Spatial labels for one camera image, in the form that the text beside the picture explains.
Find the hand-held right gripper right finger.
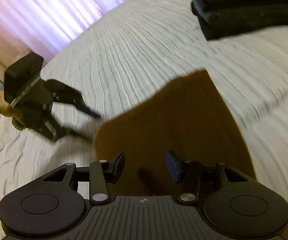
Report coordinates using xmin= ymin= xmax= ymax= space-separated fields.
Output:
xmin=166 ymin=151 xmax=249 ymax=204

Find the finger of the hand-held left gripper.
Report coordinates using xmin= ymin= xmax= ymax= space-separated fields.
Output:
xmin=42 ymin=116 xmax=94 ymax=142
xmin=45 ymin=79 xmax=101 ymax=119

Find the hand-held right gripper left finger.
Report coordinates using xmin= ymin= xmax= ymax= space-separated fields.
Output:
xmin=43 ymin=152 xmax=126 ymax=205

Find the brown garment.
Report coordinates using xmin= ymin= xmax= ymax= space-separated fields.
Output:
xmin=94 ymin=69 xmax=257 ymax=198

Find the stack of folded dark clothes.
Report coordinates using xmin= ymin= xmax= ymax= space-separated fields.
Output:
xmin=189 ymin=0 xmax=288 ymax=40

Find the person's left hand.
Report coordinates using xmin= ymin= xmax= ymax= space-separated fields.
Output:
xmin=0 ymin=92 xmax=17 ymax=117

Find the sheer white curtain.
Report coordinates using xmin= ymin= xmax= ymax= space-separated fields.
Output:
xmin=0 ymin=0 xmax=159 ymax=63

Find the grey striped bedspread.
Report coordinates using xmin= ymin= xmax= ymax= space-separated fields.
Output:
xmin=0 ymin=0 xmax=288 ymax=233

